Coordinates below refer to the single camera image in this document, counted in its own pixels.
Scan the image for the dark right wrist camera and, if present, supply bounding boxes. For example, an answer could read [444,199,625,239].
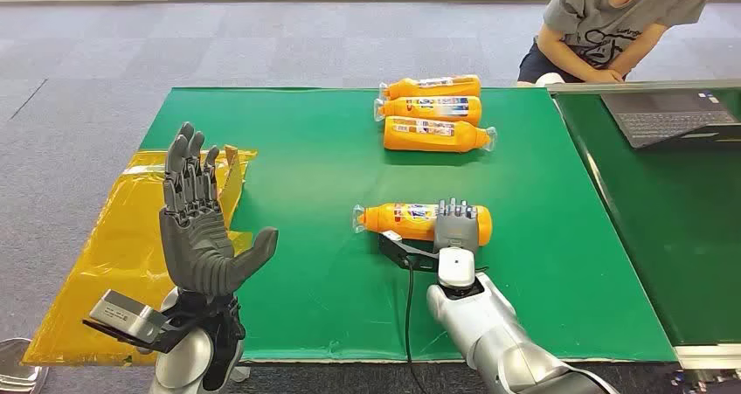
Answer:
[377,231,441,273]

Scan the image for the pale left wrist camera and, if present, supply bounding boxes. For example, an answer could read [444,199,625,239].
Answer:
[82,289,169,355]

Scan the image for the shiny metal base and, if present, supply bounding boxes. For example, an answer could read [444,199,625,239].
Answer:
[0,337,49,394]

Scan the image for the person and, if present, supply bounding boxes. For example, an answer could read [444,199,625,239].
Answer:
[516,0,721,86]

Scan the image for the green table with metal frame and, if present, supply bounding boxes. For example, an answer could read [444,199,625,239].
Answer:
[546,79,741,371]

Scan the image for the orange bottle with clear cap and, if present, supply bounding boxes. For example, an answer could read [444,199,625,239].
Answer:
[351,202,494,248]
[382,115,498,154]
[373,95,483,127]
[378,74,482,101]

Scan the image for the green table mat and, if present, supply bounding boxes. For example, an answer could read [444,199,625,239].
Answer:
[138,86,678,364]

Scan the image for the yellow plastic sheet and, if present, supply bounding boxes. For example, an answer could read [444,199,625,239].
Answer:
[22,145,260,368]

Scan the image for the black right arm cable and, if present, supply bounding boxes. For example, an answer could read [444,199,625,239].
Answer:
[403,260,430,394]

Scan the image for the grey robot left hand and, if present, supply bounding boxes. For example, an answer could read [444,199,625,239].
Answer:
[159,121,280,298]

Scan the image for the dark grey laptop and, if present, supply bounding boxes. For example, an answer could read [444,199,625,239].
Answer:
[599,89,741,150]

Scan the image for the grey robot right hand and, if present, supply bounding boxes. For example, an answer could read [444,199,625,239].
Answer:
[433,197,481,255]

